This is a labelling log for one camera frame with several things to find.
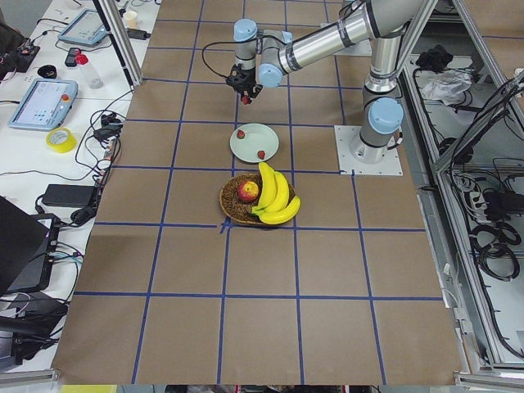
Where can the paper cup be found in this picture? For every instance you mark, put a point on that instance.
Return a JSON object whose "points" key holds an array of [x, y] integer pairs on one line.
{"points": [[131, 19]]}

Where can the light green plate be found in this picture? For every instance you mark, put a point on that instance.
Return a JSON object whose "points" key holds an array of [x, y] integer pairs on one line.
{"points": [[259, 137]]}

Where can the teach pendant far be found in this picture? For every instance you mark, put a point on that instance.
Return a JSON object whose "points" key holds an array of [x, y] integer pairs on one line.
{"points": [[86, 29]]}

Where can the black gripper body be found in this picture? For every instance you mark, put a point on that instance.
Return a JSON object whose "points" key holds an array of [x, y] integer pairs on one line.
{"points": [[246, 78]]}

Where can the teach pendant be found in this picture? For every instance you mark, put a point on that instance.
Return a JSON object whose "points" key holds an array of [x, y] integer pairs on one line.
{"points": [[86, 29], [45, 105]]}

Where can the red apple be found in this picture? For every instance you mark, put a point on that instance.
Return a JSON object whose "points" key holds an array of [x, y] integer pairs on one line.
{"points": [[248, 191]]}

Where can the yellow tape roll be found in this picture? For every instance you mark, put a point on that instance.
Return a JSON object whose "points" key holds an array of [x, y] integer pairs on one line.
{"points": [[61, 140]]}

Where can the black laptop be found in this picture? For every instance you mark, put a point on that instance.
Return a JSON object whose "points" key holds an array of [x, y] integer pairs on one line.
{"points": [[27, 244]]}

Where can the aluminium frame post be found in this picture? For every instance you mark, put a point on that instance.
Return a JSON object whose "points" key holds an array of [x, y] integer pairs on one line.
{"points": [[114, 26]]}

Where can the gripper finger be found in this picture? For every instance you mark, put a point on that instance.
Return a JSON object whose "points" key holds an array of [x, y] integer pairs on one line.
{"points": [[254, 91]]}

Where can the yellow banana bunch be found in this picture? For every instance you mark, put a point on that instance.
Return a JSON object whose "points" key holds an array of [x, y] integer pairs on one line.
{"points": [[275, 206]]}

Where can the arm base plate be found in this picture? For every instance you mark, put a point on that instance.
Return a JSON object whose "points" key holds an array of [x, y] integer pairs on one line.
{"points": [[357, 158]]}

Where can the woven wicker basket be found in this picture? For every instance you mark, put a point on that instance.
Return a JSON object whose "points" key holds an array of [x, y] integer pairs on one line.
{"points": [[235, 209]]}

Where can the black power brick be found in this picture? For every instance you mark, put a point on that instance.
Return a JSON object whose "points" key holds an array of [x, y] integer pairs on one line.
{"points": [[64, 195]]}

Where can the teach pendant near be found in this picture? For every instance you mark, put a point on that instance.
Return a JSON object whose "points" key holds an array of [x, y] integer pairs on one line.
{"points": [[45, 105]]}

